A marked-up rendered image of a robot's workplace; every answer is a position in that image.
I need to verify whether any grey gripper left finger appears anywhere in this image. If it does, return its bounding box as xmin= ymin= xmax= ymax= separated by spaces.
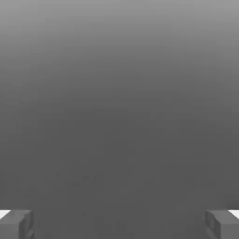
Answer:
xmin=0 ymin=209 xmax=35 ymax=239

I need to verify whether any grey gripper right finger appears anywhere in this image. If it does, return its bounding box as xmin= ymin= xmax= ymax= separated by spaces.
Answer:
xmin=204 ymin=209 xmax=239 ymax=239

